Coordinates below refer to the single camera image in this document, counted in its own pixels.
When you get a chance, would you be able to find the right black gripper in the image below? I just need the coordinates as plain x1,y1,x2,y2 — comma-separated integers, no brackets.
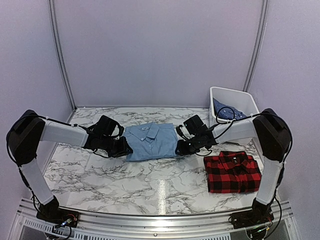
174,134,202,157

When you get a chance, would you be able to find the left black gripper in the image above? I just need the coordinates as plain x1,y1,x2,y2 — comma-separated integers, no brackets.
100,135,133,158

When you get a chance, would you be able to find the light blue long sleeve shirt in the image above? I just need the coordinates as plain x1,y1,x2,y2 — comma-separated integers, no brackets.
123,122,178,162

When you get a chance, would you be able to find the red black plaid shirt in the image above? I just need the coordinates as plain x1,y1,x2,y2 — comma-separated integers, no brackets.
203,151,262,194

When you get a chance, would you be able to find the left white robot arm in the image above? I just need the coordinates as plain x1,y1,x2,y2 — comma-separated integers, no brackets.
5,109,133,223

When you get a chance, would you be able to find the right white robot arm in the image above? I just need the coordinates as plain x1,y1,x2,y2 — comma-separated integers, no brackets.
175,108,293,224

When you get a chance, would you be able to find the dark blue patterned shirt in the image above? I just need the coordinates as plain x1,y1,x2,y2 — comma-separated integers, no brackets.
213,98,247,120

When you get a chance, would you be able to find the white plastic bin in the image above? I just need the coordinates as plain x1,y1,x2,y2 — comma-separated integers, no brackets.
209,86,259,146

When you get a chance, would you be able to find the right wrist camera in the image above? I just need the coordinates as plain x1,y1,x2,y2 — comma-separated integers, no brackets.
175,114,208,138

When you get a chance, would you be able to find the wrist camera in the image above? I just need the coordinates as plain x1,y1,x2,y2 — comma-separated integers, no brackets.
175,114,208,138
95,115,125,138

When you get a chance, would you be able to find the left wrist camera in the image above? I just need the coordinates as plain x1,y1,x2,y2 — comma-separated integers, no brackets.
95,115,125,138

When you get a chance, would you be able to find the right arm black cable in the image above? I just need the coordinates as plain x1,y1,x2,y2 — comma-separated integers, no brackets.
214,106,263,125

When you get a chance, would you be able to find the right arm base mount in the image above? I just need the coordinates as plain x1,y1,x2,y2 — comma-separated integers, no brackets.
228,209,274,229

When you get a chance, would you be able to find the aluminium table front rail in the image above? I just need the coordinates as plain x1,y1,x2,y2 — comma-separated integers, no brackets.
8,198,301,240

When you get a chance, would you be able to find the left wall aluminium profile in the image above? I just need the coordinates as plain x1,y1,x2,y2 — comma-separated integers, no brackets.
48,0,77,112

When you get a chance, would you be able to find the wall aluminium profile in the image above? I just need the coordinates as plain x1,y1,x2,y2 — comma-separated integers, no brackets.
243,0,270,93
48,0,77,112

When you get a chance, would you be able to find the right wall aluminium profile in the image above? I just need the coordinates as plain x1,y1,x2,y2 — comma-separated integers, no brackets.
243,0,270,93

